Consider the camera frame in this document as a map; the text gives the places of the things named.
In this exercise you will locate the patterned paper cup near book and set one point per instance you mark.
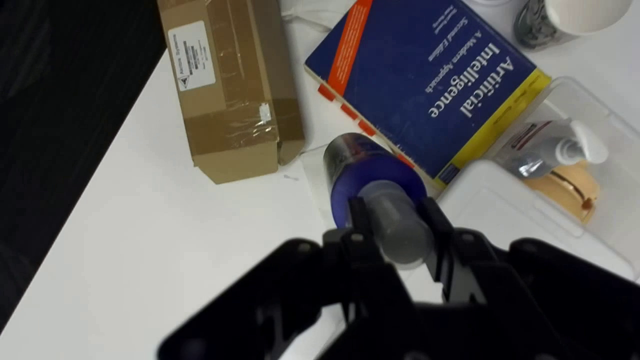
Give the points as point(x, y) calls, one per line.
point(548, 23)

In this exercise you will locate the small tube in container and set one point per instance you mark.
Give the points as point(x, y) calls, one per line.
point(537, 149)

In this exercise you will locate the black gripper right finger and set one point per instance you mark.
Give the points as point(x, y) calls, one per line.
point(454, 254)

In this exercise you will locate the blue Artificial Intelligence book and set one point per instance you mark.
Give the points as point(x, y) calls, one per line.
point(431, 77)

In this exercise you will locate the clear plastic container with lid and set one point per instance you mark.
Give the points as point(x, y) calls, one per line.
point(591, 211)

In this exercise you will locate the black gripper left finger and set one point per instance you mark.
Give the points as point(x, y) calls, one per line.
point(356, 273)

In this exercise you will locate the brown cardboard box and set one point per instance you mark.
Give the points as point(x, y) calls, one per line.
point(237, 88)

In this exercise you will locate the blue spray bottle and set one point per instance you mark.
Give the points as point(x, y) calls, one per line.
point(358, 167)

